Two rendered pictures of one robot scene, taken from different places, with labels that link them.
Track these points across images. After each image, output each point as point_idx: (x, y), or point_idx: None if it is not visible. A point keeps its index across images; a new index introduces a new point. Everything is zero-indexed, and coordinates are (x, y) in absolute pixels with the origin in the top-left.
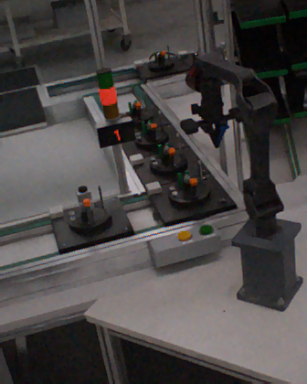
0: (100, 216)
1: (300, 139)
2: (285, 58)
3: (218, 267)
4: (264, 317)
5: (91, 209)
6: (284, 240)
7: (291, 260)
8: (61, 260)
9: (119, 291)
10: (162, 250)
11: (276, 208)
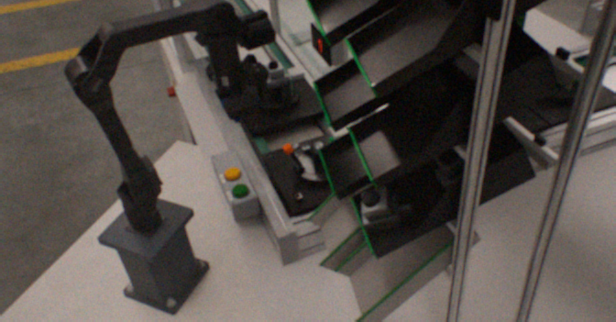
0: (274, 102)
1: (396, 251)
2: (502, 146)
3: (226, 229)
4: (121, 277)
5: (267, 88)
6: (118, 241)
7: (143, 273)
8: (216, 97)
9: (204, 157)
10: (213, 161)
11: (126, 206)
